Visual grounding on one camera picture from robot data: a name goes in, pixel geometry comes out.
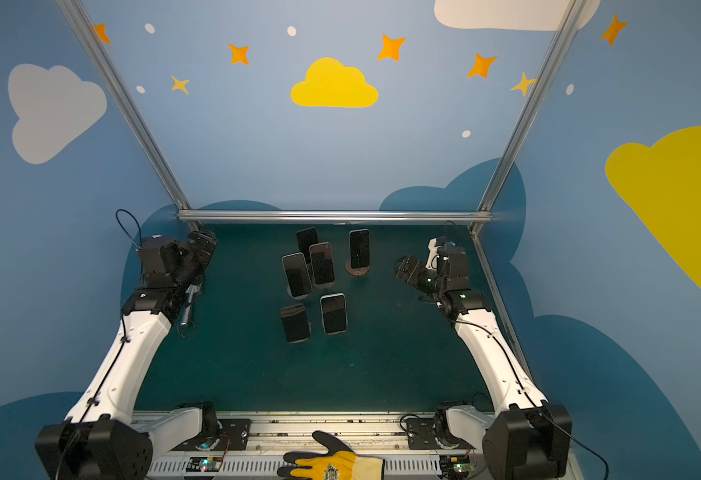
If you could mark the round wooden phone stand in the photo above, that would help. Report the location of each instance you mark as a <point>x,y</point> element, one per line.
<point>360,271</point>

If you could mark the yellow black work glove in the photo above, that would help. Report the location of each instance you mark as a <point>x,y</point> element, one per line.
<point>339,462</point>

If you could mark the right green circuit board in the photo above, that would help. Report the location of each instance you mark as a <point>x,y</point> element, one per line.
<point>454,468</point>

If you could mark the aluminium frame left post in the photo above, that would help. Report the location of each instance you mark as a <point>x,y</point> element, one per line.
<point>95,49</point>

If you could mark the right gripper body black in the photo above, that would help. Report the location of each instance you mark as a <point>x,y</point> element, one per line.
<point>413,271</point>

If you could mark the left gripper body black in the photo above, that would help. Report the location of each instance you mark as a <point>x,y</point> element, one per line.
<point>197,251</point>

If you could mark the black phone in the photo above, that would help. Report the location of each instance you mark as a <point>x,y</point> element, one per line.
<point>359,249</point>
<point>295,323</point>
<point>306,238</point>

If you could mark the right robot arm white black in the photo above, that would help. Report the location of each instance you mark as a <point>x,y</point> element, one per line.
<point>525,437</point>

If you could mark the silver phone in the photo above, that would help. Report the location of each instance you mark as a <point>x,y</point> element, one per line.
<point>297,276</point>

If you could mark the green circuit board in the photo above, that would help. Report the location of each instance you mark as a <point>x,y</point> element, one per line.
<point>454,468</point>
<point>203,464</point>

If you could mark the aluminium frame right post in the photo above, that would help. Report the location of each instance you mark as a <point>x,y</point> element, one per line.
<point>550,66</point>

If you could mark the white-framed phone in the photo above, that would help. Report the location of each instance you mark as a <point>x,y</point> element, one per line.
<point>334,313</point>

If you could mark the pink phone middle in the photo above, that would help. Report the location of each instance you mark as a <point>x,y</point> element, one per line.
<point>322,264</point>

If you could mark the black phone on wooden stand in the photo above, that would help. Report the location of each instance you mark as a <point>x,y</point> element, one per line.
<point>359,249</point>

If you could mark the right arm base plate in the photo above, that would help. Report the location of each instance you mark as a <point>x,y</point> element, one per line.
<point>423,433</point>

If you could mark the left green circuit board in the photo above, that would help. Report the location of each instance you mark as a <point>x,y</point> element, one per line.
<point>203,464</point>

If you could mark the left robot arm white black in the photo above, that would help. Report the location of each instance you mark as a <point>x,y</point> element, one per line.
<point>96,440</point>

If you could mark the aluminium frame rear bar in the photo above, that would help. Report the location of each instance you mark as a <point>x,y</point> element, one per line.
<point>263,216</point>

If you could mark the aluminium frame post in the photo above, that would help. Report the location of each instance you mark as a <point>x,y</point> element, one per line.
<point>95,49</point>
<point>550,66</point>

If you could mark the grey garden trowel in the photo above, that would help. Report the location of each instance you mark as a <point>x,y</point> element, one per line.
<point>184,320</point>

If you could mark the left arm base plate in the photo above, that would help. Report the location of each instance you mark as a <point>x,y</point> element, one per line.
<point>233,435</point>

